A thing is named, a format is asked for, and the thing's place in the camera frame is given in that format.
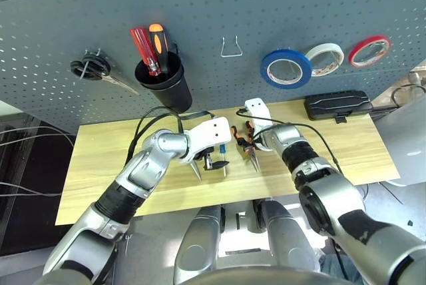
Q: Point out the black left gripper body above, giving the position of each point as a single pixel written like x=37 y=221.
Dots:
x=207 y=156

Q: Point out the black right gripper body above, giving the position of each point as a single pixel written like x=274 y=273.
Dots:
x=255 y=138

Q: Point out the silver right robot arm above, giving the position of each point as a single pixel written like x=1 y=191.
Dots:
x=299 y=152

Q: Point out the red tape roll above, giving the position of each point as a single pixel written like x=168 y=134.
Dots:
x=366 y=42

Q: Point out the silver left robot thigh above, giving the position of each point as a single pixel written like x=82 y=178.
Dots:
x=198 y=241

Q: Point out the grey robot torso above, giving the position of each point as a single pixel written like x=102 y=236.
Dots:
x=259 y=276

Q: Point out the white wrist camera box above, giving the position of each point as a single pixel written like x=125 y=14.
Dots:
x=209 y=132
x=258 y=110

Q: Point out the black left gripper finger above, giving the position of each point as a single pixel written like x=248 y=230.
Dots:
x=219 y=164

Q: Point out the white tape roll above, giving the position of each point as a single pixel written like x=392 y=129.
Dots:
x=324 y=48

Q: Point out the blue tape roll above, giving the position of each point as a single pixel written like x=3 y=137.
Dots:
x=283 y=54

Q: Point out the silver right robot thigh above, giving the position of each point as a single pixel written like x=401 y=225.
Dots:
x=286 y=238

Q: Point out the blue jeans leg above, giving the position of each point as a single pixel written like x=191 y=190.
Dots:
x=329 y=265

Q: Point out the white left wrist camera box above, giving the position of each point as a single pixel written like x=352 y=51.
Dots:
x=209 y=132

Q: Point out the silver robot thigh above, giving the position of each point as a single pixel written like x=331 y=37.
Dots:
x=286 y=238
x=198 y=241

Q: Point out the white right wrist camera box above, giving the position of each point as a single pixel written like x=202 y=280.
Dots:
x=258 y=110

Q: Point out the orange black needle-nose pliers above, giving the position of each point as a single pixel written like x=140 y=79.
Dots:
x=237 y=136

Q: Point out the black plastic cup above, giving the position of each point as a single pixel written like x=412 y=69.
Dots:
x=173 y=92

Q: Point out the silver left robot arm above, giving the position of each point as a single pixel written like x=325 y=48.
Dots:
x=139 y=168

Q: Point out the black plastic tool case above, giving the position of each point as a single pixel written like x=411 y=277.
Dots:
x=336 y=103

